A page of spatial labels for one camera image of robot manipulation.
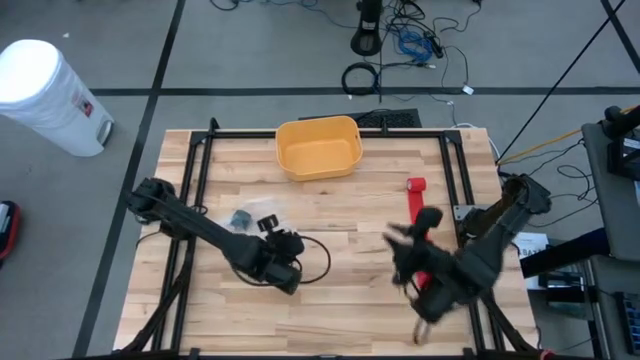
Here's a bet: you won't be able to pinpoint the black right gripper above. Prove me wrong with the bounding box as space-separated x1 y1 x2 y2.
383 207 454 289

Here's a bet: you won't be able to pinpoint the clear plastic bag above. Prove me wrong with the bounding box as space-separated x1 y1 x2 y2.
219 196 284 236

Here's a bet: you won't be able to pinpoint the red bandage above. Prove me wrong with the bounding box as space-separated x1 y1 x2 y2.
405 177 434 290

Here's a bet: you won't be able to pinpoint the yellow plastic bin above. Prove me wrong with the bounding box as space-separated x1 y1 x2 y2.
275 115 365 182

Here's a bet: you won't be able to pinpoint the black perforated mat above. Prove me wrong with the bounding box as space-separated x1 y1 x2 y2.
298 108 423 129

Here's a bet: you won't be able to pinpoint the white paper sheet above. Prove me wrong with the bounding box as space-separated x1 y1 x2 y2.
514 231 550 261

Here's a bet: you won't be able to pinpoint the dark blue padded bar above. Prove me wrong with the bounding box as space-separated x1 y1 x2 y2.
519 227 612 279

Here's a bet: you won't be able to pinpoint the black stand base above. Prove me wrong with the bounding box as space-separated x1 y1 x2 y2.
350 0 384 57

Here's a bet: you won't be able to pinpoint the grey side table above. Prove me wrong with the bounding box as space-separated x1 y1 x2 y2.
581 123 640 264

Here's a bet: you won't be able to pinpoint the black slanted pole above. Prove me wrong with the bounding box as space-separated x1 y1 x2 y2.
499 0 629 161

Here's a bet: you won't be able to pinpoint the black equipment stand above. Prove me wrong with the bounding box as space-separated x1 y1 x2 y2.
602 105 640 181

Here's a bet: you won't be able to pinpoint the black power strip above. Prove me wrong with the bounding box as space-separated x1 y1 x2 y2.
614 292 640 356

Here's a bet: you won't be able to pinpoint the red and black case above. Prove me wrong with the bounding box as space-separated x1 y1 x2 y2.
0 200 23 269

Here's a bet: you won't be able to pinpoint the white pedal trash can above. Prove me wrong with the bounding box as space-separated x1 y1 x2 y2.
0 38 115 158

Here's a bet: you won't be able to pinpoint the black metal table frame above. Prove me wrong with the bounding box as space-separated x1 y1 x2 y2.
122 117 539 357

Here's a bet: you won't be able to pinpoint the coiled black cable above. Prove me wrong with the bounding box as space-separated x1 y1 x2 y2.
341 61 381 97

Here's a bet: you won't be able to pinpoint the yellow floor cable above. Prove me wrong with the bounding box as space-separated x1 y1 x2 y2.
497 104 640 166

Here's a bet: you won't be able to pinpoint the tangled black cables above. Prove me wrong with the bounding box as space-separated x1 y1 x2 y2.
384 0 482 96

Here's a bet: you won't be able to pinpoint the blue cable bundle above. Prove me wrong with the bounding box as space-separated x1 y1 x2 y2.
397 29 434 65

